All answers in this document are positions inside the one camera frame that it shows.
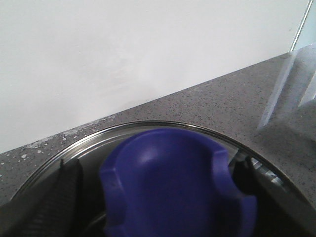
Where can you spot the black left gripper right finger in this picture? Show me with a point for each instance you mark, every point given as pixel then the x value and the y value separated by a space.
pixel 279 213

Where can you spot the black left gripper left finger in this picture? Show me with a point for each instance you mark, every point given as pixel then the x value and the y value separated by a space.
pixel 47 209

